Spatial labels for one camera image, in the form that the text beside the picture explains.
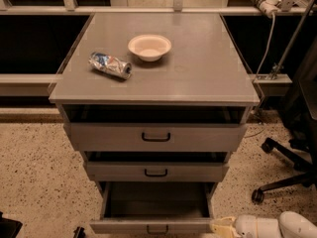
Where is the grey drawer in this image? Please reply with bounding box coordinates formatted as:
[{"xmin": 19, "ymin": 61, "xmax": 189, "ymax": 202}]
[
  {"xmin": 90, "ymin": 181, "xmax": 217, "ymax": 235},
  {"xmin": 85, "ymin": 162, "xmax": 229, "ymax": 182},
  {"xmin": 64, "ymin": 123, "xmax": 247, "ymax": 152}
]

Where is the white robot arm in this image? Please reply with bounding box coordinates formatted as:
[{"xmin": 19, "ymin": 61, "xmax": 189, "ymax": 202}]
[{"xmin": 210, "ymin": 211, "xmax": 317, "ymax": 238}]

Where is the grey drawer cabinet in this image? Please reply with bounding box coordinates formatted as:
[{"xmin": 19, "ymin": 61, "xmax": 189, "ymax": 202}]
[{"xmin": 48, "ymin": 12, "xmax": 261, "ymax": 196}]

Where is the black office chair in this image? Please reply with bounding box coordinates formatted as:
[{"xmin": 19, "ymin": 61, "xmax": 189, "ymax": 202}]
[{"xmin": 252, "ymin": 39, "xmax": 317, "ymax": 204}]

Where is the small black floor object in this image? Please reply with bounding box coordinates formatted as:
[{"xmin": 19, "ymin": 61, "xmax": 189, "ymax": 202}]
[{"xmin": 73, "ymin": 227, "xmax": 85, "ymax": 238}]

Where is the metal diagonal rod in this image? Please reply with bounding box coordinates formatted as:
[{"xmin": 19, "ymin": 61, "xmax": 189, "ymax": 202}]
[{"xmin": 267, "ymin": 0, "xmax": 315, "ymax": 80}]

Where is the white paper bowl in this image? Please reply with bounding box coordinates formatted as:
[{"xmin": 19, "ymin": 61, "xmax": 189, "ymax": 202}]
[{"xmin": 128, "ymin": 35, "xmax": 171, "ymax": 61}]

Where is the crushed silver blue can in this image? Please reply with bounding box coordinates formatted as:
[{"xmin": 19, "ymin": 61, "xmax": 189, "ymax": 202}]
[{"xmin": 88, "ymin": 53, "xmax": 132, "ymax": 80}]

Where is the black object bottom left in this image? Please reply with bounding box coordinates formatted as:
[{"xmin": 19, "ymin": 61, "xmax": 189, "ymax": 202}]
[{"xmin": 0, "ymin": 212, "xmax": 23, "ymax": 238}]

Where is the white power strip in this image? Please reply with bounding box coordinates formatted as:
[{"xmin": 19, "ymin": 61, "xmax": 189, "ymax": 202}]
[{"xmin": 251, "ymin": 0, "xmax": 280, "ymax": 18}]

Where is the grey power cable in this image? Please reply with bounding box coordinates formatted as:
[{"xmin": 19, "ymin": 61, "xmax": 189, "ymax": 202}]
[{"xmin": 255, "ymin": 12, "xmax": 276, "ymax": 81}]

